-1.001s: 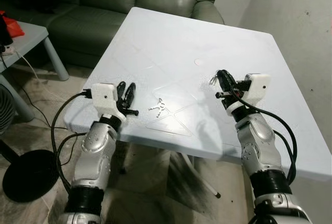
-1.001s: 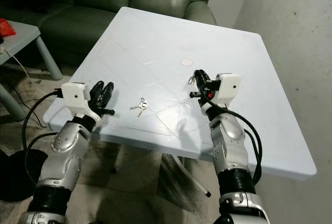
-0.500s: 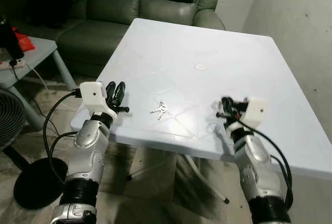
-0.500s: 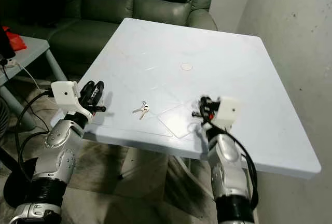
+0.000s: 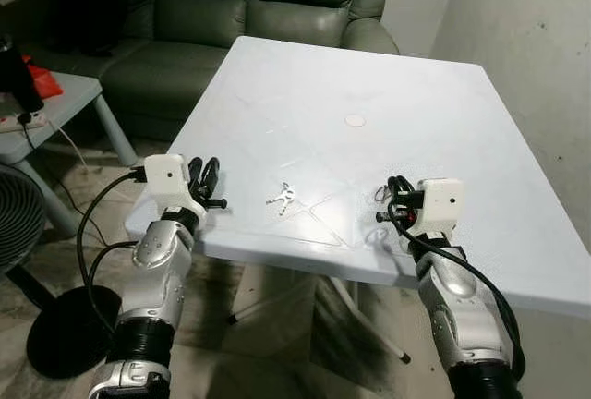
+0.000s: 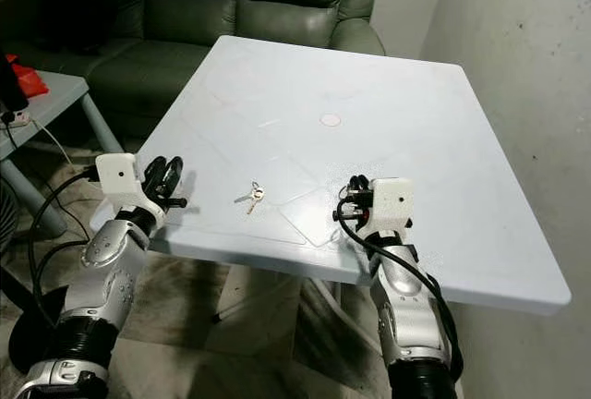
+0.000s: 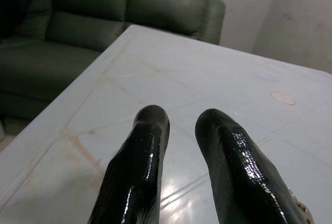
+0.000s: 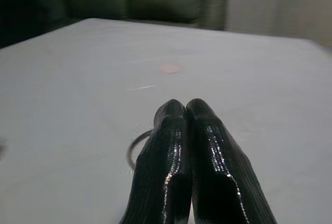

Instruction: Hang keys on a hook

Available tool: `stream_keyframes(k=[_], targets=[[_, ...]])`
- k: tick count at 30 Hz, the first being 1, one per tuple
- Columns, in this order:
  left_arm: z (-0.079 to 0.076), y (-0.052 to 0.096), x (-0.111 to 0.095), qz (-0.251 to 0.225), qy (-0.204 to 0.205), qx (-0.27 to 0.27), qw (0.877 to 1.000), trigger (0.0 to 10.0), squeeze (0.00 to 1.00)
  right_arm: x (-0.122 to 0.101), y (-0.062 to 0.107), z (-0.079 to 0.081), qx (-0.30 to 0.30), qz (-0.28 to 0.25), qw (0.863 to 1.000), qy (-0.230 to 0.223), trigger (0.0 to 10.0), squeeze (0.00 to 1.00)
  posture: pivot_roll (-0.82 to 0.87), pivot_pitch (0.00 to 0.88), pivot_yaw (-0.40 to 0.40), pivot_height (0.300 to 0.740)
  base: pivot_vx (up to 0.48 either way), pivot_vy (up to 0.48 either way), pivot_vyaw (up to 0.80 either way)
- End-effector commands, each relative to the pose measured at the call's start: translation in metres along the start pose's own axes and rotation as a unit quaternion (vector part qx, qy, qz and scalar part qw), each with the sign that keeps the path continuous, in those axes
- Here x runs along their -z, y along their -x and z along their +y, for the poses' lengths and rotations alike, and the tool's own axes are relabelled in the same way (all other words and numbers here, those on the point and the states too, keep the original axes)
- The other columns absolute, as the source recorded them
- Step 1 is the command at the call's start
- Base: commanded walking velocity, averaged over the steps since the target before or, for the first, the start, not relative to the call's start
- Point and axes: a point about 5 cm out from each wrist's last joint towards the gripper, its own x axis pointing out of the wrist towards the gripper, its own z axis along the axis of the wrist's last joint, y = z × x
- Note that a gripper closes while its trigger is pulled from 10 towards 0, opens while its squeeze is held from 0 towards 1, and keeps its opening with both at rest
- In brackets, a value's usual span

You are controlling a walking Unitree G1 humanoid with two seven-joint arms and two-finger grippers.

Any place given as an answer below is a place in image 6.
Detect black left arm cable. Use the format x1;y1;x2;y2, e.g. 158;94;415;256
28;166;101;303

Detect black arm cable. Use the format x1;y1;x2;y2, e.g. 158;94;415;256
28;166;101;303
336;198;465;383

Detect red plastic item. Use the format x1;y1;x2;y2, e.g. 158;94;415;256
5;52;50;99

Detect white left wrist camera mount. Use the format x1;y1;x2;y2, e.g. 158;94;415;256
94;152;162;223

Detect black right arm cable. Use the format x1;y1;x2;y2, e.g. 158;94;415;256
336;198;465;383

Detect black object on side table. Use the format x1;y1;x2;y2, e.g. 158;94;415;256
0;52;30;114

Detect silver bunch of keys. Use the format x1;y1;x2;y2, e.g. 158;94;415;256
233;180;268;216

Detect white power strip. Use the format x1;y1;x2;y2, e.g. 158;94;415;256
0;108;32;129

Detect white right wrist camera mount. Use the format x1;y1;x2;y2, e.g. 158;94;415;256
359;177;416;242

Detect white plastic square table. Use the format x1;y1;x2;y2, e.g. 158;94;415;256
89;34;573;326

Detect green leather sofa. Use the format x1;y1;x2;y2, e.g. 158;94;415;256
0;0;387;141

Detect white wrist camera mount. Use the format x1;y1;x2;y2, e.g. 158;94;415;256
94;152;162;223
359;177;416;242

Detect small grey side table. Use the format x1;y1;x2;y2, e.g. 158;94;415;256
0;70;124;236

